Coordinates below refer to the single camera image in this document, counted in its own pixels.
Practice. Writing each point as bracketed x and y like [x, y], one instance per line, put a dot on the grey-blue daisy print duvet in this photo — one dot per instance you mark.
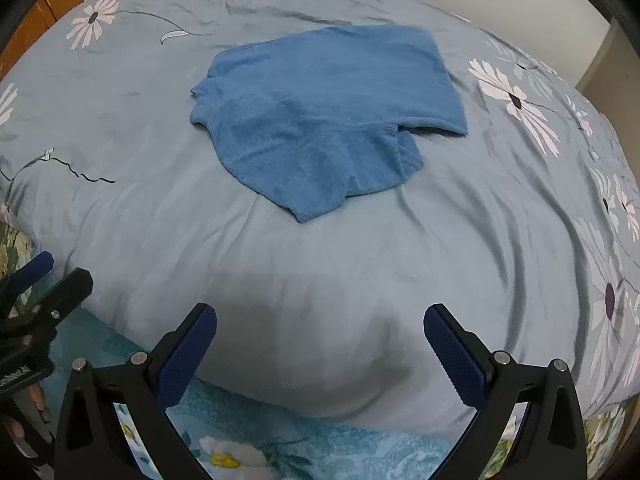
[300, 285]

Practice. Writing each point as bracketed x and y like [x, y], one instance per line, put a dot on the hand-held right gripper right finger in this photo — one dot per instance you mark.
[455, 355]

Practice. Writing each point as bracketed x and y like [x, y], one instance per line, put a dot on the blue sweater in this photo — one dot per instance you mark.
[325, 110]

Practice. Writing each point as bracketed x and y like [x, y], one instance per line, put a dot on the teal floral bedsheet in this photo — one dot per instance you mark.
[280, 442]

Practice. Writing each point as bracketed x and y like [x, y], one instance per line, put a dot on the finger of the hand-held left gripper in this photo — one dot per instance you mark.
[36, 265]
[70, 291]

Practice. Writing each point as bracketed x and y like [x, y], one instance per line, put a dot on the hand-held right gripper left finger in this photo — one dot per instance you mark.
[185, 355]

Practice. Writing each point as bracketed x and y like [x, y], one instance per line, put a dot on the orange wooden headboard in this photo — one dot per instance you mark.
[30, 30]

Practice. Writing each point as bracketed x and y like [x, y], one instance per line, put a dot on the person's left hand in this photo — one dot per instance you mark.
[37, 401]

